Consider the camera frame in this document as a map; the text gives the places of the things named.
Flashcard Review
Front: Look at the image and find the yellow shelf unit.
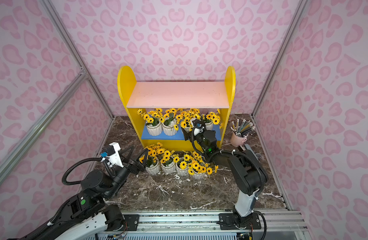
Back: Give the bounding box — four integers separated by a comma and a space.
117, 66, 236, 151

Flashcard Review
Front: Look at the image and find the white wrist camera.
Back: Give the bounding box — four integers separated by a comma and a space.
191, 118, 206, 137
100, 142, 124, 168

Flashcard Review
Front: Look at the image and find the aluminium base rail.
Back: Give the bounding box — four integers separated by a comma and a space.
47, 209, 310, 240

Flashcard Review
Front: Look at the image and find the light blue stapler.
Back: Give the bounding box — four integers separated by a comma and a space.
244, 144, 262, 160

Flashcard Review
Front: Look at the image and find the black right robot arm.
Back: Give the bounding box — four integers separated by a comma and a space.
183, 128, 269, 231

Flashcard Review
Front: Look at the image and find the pink pencil bucket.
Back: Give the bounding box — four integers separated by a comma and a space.
230, 132, 248, 147

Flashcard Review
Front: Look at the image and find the shelf sunflower pot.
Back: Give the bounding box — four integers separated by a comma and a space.
145, 142, 164, 176
176, 108, 201, 133
173, 154, 192, 177
160, 150, 180, 175
162, 108, 179, 137
188, 152, 219, 180
201, 109, 223, 130
137, 109, 163, 137

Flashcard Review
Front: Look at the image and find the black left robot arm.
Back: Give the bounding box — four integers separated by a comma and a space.
23, 146, 149, 240

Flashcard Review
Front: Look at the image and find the bundle of pencils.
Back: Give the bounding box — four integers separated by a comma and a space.
231, 119, 256, 138

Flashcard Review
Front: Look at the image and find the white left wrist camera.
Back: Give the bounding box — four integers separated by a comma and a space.
100, 142, 124, 168

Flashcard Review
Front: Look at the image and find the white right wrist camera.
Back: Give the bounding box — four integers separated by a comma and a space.
191, 118, 206, 137

